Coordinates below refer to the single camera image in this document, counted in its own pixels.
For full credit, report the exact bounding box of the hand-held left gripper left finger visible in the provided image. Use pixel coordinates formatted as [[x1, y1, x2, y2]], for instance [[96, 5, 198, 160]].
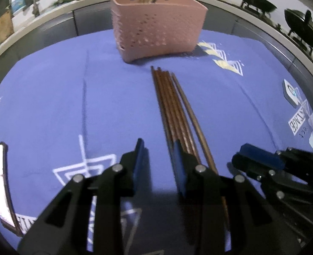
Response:
[[17, 138, 149, 255]]

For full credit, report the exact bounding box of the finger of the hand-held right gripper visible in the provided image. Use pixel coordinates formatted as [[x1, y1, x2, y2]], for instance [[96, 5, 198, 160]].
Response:
[[231, 143, 313, 192]]

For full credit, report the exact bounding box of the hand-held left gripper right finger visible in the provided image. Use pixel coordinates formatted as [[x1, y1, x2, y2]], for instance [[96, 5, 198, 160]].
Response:
[[172, 141, 310, 255]]

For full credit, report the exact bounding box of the brown wooden chopstick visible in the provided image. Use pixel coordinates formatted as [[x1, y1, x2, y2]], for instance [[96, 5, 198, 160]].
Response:
[[168, 72, 202, 165], [157, 67, 185, 152], [164, 70, 194, 156], [171, 73, 218, 176], [150, 66, 174, 152]]

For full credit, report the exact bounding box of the pink perforated plastic basket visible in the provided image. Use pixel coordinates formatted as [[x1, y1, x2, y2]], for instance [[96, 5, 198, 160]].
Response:
[[111, 0, 209, 64]]

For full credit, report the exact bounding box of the small white device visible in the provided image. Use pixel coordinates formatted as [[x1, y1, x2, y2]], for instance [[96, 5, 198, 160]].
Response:
[[281, 79, 302, 108]]

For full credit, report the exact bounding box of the blue printed tablecloth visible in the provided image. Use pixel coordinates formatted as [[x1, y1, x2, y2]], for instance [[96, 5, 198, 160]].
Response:
[[0, 28, 313, 255]]

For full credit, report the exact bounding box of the black lidded wok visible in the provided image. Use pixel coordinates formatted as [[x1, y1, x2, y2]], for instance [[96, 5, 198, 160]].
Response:
[[284, 8, 313, 50]]

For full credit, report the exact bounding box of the kitchen counter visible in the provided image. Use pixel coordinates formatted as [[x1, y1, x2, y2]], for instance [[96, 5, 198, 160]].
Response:
[[0, 0, 313, 91]]

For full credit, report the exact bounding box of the brown board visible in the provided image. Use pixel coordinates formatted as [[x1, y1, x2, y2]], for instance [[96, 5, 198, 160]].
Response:
[[0, 11, 14, 43]]

